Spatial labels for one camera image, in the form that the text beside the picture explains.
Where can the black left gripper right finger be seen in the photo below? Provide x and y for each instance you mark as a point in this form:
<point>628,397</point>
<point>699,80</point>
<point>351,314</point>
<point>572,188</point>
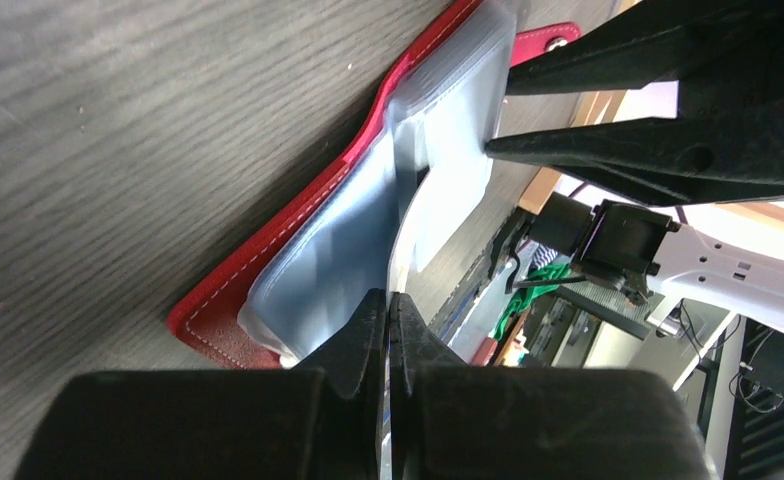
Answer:
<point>451,420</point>

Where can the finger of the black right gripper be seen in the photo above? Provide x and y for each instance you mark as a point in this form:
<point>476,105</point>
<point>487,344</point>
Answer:
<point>651,41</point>
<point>734,157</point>

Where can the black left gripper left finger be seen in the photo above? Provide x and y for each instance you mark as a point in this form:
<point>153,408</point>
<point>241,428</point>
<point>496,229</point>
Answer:
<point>318,420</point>

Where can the red card holder wallet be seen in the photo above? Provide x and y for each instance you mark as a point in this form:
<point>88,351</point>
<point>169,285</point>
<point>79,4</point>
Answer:
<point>295,282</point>

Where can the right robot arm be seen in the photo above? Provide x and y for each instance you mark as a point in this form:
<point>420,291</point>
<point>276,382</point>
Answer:
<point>631,241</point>

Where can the wooden frame rack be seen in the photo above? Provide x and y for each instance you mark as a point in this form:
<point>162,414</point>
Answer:
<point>750,75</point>

